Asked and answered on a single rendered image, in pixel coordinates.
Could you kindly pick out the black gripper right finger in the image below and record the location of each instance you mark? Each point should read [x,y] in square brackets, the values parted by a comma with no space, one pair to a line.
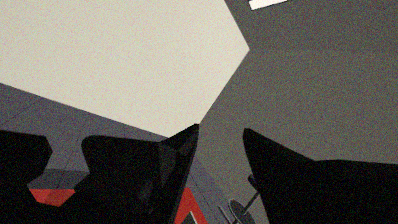
[297,190]

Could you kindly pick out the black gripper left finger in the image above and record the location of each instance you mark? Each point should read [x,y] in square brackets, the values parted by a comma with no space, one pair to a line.
[166,163]

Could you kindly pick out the long white flat panel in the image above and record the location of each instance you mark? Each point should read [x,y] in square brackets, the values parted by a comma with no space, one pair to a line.
[189,219]

